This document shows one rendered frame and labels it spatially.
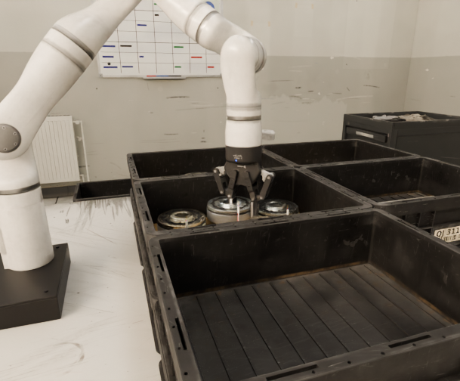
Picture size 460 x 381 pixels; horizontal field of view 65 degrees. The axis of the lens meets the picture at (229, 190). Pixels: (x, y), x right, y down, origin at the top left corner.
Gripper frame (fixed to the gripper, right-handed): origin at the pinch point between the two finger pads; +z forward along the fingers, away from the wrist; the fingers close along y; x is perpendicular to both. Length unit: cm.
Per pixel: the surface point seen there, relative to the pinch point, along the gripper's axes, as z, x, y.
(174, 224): 1.1, -11.5, -10.3
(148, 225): -5.8, -26.9, -4.5
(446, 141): 12, 177, 54
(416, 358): -5, -38, 33
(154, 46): -50, 235, -192
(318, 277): 4.6, -13.6, 19.6
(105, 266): 17.3, -9.6, -32.8
